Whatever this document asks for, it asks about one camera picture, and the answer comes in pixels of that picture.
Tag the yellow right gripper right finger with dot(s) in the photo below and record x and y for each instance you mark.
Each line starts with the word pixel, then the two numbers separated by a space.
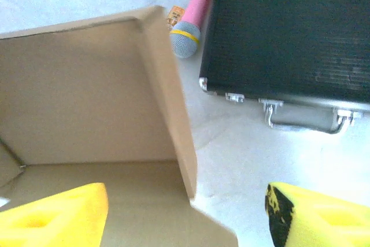
pixel 323 218

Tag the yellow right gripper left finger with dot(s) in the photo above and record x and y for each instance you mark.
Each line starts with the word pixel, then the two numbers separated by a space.
pixel 52 218

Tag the brown cardboard box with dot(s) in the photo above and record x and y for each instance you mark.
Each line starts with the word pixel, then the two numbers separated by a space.
pixel 86 99

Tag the black case with metal trim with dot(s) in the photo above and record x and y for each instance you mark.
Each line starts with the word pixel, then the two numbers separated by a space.
pixel 289 27

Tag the small orange snack packet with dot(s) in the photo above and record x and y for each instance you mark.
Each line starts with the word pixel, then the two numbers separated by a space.
pixel 174 18

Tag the pink microphone with grey head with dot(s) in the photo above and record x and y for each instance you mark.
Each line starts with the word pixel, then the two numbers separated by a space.
pixel 199 4

